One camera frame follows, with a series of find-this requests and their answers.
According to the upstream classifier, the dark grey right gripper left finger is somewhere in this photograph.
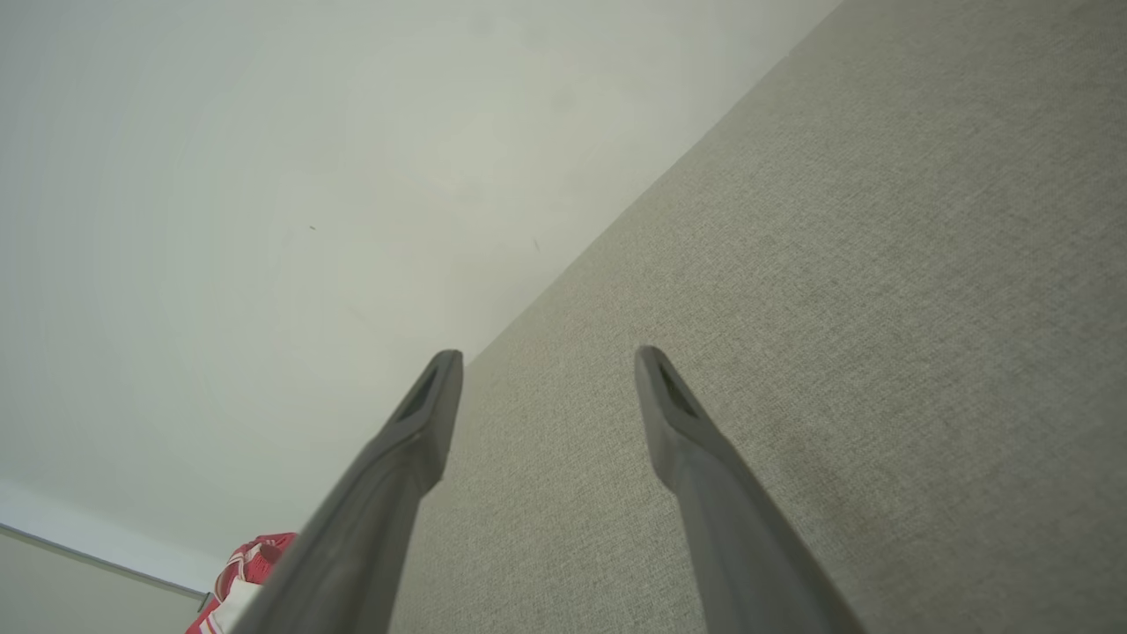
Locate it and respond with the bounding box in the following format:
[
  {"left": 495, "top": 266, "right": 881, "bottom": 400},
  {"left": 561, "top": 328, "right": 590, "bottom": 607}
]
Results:
[{"left": 231, "top": 349, "right": 465, "bottom": 634}]

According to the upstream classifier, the white wall baseboard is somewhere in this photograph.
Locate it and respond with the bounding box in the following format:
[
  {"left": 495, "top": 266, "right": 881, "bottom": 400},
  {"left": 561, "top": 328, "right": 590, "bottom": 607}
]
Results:
[{"left": 0, "top": 480, "right": 225, "bottom": 601}]

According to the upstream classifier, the red white basketball jersey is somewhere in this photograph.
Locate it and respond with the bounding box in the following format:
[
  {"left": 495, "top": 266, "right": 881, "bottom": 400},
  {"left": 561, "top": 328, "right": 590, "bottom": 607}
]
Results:
[{"left": 187, "top": 532, "right": 298, "bottom": 634}]

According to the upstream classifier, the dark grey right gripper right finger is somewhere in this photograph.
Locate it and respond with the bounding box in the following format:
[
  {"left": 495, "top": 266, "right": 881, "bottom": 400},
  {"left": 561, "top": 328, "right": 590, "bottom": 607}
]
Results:
[{"left": 635, "top": 345, "right": 868, "bottom": 634}]

